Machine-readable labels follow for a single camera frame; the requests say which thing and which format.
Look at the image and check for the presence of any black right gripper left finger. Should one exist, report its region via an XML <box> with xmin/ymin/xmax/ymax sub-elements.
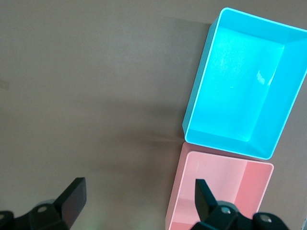
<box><xmin>24</xmin><ymin>177</ymin><xmax>87</xmax><ymax>230</ymax></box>

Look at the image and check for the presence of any pink plastic bin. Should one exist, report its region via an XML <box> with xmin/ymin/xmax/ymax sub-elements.
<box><xmin>165</xmin><ymin>141</ymin><xmax>274</xmax><ymax>230</ymax></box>

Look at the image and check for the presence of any blue plastic bin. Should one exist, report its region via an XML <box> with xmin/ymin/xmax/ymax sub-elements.
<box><xmin>181</xmin><ymin>7</ymin><xmax>307</xmax><ymax>161</ymax></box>

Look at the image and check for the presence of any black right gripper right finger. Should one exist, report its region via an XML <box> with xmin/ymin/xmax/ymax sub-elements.
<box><xmin>191</xmin><ymin>179</ymin><xmax>288</xmax><ymax>230</ymax></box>

